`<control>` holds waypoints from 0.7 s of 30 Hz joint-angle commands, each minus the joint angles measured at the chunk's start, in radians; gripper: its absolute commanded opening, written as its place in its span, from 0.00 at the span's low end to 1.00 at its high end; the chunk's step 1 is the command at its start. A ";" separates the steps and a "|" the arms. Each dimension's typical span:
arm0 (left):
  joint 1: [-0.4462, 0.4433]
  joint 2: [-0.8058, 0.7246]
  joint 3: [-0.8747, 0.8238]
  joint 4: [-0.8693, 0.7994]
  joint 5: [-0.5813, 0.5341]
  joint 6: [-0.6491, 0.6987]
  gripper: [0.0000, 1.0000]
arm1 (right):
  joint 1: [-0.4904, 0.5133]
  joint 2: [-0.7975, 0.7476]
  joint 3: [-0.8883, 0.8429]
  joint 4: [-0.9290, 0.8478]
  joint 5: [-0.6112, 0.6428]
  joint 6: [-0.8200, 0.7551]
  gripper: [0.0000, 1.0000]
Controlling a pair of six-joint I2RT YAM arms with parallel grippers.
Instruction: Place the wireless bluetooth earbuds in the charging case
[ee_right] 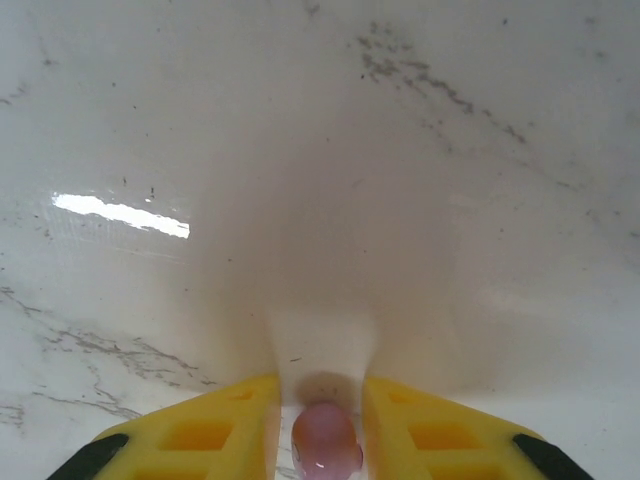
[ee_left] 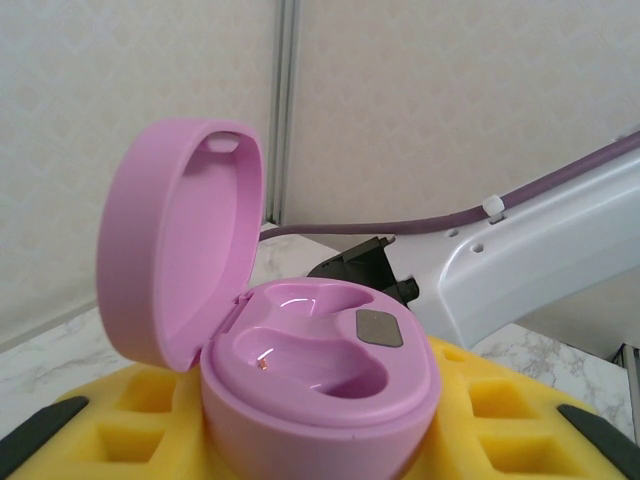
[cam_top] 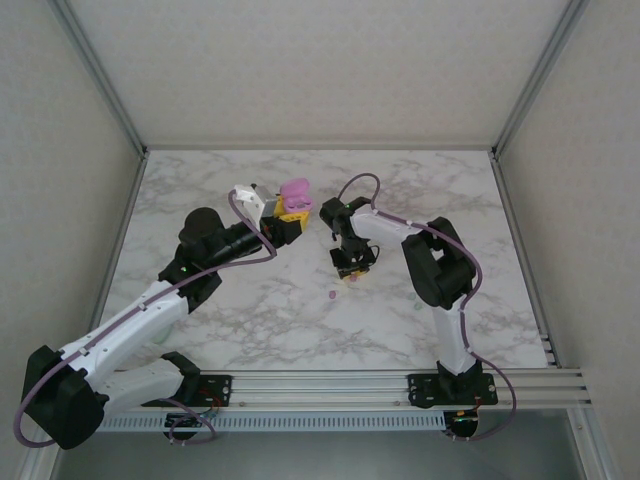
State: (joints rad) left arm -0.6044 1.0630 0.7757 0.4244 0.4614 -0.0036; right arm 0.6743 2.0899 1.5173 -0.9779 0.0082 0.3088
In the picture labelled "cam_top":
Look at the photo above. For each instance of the aluminium table side rail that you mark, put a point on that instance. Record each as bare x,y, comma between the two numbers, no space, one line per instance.
505,190
127,210

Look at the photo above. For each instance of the aluminium mounting rail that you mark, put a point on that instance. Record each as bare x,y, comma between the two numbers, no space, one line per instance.
320,387

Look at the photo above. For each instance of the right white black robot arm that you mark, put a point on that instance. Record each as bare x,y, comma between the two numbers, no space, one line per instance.
440,270

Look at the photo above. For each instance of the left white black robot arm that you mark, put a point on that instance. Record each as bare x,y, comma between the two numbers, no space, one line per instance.
130,320

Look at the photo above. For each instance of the aluminium table back rail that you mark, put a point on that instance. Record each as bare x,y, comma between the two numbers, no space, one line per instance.
320,148

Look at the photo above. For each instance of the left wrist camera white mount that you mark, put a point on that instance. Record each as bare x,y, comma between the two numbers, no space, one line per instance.
250,200

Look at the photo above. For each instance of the aluminium frame leg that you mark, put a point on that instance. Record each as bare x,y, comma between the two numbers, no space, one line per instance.
35,465
595,450

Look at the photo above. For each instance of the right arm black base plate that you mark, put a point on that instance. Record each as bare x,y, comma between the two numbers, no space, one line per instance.
425,387

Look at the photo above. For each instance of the pink earbud charging case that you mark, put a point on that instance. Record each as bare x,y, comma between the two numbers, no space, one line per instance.
295,187

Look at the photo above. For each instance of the green earbud charging case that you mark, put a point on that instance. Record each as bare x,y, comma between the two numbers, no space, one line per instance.
162,337

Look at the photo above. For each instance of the aluminium frame post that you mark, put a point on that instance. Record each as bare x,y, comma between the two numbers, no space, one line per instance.
542,75
100,75

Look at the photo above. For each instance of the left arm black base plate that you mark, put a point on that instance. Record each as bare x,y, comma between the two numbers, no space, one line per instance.
220,385

